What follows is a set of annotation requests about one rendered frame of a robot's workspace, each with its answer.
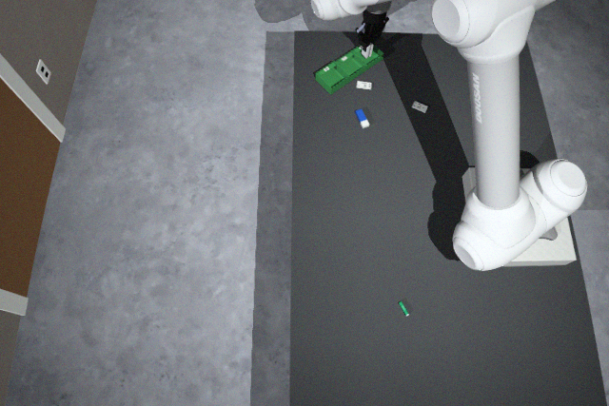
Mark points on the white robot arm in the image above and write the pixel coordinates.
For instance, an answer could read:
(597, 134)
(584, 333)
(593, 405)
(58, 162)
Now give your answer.
(498, 222)

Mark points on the blue and white eraser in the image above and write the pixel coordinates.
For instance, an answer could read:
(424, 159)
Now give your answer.
(364, 123)

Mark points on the green three-compartment bin rack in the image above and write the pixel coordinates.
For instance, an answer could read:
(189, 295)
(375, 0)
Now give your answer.
(336, 75)

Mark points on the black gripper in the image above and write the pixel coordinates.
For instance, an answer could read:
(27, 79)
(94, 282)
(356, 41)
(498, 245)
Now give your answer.
(371, 22)

